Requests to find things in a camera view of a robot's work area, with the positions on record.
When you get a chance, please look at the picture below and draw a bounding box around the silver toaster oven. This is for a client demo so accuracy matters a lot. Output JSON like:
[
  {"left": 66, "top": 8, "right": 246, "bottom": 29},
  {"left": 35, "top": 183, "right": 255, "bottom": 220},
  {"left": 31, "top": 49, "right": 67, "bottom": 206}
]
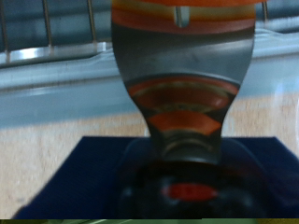
[{"left": 0, "top": 18, "right": 299, "bottom": 130}]

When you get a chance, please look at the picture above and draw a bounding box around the wire oven rack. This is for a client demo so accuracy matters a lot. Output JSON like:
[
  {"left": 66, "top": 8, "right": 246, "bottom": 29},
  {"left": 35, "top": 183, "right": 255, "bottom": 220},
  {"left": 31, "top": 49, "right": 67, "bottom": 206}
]
[{"left": 0, "top": 0, "right": 299, "bottom": 64}]

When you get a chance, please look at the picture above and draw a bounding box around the glass oven door with handle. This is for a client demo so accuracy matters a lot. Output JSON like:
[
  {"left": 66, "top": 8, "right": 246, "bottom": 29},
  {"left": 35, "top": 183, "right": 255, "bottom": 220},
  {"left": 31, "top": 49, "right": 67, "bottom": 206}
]
[{"left": 0, "top": 92, "right": 299, "bottom": 218}]

